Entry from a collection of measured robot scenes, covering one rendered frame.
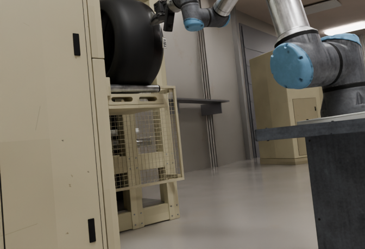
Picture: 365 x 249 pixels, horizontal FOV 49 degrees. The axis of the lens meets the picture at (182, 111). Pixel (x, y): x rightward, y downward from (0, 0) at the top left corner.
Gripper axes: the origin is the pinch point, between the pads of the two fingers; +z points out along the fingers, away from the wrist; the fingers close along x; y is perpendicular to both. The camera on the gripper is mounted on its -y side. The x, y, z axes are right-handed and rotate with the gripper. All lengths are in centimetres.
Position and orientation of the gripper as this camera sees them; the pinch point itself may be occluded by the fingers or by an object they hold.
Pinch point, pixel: (151, 24)
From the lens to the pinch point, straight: 223.1
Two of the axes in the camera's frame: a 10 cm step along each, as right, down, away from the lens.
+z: -6.1, 2.4, 7.6
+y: -1.7, -9.7, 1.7
